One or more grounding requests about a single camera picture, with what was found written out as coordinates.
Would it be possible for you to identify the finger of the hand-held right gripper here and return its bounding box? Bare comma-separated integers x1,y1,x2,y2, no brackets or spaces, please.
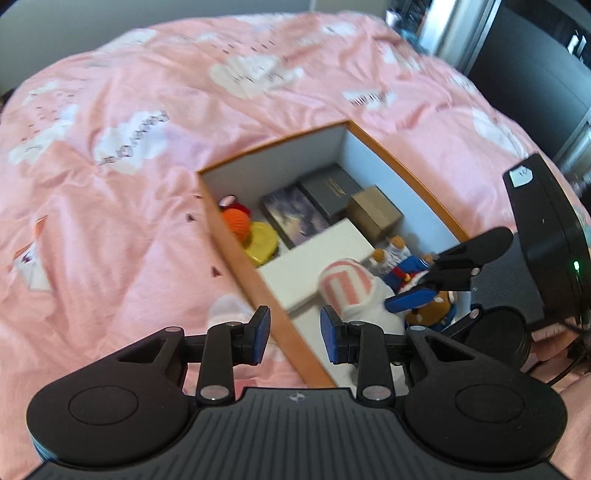
384,227,515,315
442,308,484,340

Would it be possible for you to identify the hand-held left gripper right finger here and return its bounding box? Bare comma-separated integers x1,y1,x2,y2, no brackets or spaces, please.
320,305,467,401

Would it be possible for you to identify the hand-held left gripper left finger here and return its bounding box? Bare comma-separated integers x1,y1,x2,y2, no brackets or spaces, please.
117,305,271,408

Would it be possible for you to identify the brown bear plush toy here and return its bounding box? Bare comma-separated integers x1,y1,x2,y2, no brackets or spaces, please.
404,290,459,332

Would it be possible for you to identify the brown cardboard box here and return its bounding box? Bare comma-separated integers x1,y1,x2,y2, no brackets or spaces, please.
347,185,404,243

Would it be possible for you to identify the orange storage box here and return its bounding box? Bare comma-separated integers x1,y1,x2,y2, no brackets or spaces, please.
197,119,472,389

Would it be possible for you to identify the sailor-outfit plush toy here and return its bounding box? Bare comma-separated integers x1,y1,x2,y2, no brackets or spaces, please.
368,234,440,297

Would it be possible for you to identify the white pink striped plush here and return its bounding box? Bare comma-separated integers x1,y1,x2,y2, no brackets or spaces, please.
318,257,408,339

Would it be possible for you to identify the long white box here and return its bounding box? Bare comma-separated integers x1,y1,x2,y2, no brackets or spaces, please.
257,218,378,313

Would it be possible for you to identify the orange crochet toy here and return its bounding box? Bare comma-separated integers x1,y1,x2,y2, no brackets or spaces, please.
217,196,254,243

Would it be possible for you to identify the picture-print box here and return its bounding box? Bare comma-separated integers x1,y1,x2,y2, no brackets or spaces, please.
259,184,331,250

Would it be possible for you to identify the dark grey box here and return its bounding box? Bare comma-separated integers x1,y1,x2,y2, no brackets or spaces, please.
296,165,364,223

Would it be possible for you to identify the dark cabinet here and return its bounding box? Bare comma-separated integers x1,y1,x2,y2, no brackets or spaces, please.
464,0,591,160

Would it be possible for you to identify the pink cloud-print blanket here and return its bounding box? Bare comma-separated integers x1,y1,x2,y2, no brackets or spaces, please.
0,9,591,480

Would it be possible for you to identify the black cable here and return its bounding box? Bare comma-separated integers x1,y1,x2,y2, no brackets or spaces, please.
529,316,591,386

